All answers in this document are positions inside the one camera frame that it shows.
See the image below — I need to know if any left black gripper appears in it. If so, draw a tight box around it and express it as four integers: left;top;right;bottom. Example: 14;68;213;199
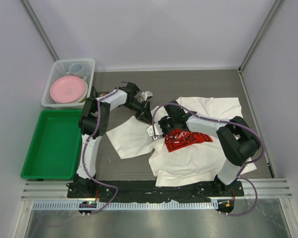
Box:
123;100;154;125

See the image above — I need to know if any white printed t-shirt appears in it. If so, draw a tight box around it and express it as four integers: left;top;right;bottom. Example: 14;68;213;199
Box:
105;96;258;187

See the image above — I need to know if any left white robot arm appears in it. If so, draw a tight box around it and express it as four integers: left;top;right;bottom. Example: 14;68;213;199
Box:
69;82;153;198

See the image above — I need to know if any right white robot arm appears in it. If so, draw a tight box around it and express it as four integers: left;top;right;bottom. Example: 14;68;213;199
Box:
152;102;265;196

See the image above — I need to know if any black box with orange brooch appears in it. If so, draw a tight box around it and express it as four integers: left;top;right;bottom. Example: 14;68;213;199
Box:
90;86;109;98

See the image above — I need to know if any pink plate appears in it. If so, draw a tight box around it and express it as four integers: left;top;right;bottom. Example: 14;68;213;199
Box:
50;75;85;104

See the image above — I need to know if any light blue cup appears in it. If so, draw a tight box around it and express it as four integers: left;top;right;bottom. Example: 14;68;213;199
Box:
67;63;86;80

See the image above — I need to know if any white plastic basket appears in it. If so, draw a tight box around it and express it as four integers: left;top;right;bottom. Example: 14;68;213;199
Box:
41;58;95;110

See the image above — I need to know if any green plastic tray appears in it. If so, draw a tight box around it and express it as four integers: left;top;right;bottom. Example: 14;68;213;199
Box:
20;110;81;180

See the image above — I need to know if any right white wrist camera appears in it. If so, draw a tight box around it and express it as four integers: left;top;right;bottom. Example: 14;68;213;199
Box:
146;122;163;140

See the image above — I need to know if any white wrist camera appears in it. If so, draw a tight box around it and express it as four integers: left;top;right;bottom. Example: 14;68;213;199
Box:
141;91;153;101
146;122;163;140

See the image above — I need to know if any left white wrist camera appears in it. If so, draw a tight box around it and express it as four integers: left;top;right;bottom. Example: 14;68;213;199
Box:
141;91;153;101

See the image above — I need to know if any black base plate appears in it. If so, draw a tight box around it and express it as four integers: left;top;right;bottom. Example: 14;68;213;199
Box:
67;179;244;203

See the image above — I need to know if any white slotted cable duct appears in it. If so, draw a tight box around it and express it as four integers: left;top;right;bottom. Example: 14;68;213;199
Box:
32;200;218;211

